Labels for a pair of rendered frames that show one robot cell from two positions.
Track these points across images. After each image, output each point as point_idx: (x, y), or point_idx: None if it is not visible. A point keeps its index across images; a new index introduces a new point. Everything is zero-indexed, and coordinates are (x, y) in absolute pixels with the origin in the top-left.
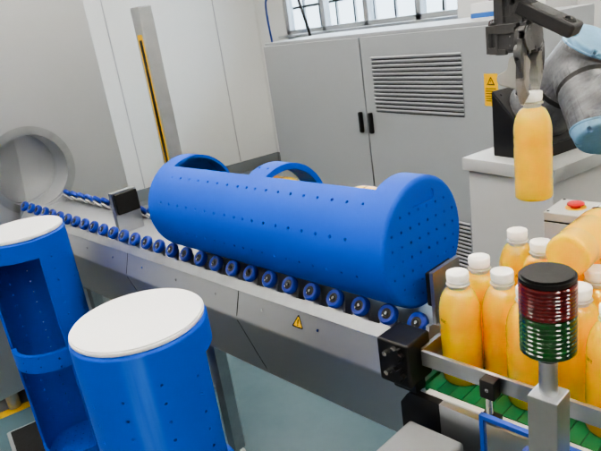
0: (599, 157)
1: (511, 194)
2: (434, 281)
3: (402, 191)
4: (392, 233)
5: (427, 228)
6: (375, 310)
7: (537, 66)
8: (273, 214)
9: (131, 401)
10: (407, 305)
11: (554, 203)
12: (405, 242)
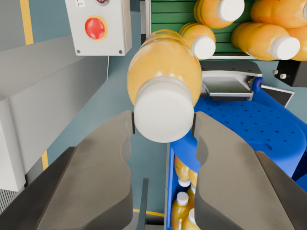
0: None
1: (26, 131)
2: (248, 90)
3: (289, 159)
4: (293, 134)
5: (230, 125)
6: None
7: (126, 164)
8: None
9: None
10: (246, 100)
11: (18, 91)
12: (265, 125)
